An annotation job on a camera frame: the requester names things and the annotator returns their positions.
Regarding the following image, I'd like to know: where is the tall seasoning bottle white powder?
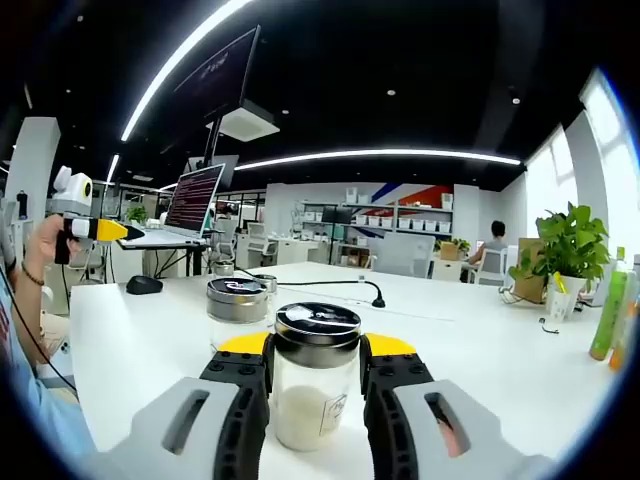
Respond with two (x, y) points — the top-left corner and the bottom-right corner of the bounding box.
(273, 301), (362, 452)

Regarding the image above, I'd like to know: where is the long ceiling light strip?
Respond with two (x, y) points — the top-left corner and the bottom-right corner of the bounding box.
(234, 148), (524, 172)
(120, 0), (256, 142)

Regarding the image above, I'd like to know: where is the brown bead bracelet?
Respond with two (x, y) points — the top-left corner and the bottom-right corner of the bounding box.
(20, 260), (46, 287)

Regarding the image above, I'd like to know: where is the white laptop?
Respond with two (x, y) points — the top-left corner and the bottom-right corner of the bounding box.
(117, 162), (227, 250)

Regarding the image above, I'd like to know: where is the green drink bottle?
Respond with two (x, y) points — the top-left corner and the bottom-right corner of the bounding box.
(588, 246), (629, 362)

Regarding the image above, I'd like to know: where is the black hanging display screen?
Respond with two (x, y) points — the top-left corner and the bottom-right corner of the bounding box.
(172, 24), (263, 170)

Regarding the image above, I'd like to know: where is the large green potted plant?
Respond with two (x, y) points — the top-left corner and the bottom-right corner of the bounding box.
(508, 202), (612, 307)

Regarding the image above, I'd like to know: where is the grey storage shelf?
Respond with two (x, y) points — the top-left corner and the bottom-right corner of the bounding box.
(299, 199), (456, 266)

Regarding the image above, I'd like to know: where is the white chest device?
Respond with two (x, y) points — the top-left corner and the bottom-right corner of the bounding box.
(0, 198), (17, 274)

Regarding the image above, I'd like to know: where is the black laptop stand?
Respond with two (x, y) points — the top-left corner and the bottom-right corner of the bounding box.
(117, 238), (209, 279)

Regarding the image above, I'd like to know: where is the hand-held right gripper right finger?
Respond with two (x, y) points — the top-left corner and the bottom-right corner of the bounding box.
(359, 332), (544, 480)

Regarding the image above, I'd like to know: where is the black monitor on stand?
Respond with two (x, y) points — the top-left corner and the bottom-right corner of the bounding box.
(321, 206), (354, 264)

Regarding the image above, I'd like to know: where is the person's left hand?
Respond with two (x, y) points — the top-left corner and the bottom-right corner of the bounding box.
(22, 215), (84, 279)

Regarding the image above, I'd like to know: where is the row of white storage bins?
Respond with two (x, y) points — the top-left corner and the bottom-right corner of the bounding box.
(304, 185), (455, 234)

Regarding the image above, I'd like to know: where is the white paper cup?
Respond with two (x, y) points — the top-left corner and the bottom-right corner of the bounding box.
(549, 289), (571, 321)

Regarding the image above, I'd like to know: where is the white ceiling air conditioner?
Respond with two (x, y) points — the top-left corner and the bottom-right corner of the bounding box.
(205, 98), (281, 142)

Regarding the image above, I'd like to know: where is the white office chair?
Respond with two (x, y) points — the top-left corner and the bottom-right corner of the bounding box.
(247, 222), (279, 267)
(478, 248), (509, 286)

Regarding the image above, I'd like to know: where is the black table cable with plug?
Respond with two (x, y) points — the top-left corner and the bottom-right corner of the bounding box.
(234, 268), (387, 309)

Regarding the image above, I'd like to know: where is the tall seasoning bottle brown powder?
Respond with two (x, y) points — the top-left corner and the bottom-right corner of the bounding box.
(205, 277), (272, 354)

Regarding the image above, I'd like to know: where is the grey mesh office chair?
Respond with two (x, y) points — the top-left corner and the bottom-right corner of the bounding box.
(370, 232), (436, 279)

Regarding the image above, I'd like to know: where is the brown paper bag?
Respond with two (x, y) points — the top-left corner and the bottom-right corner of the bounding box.
(513, 237), (549, 305)

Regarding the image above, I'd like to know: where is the black computer mouse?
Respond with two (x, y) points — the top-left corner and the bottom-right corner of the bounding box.
(125, 274), (164, 296)

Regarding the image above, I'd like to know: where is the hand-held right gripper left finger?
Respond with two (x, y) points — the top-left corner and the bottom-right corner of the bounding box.
(102, 332), (275, 480)

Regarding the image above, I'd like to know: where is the orange drink bottle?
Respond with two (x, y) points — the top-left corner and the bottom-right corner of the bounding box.
(608, 294), (640, 371)

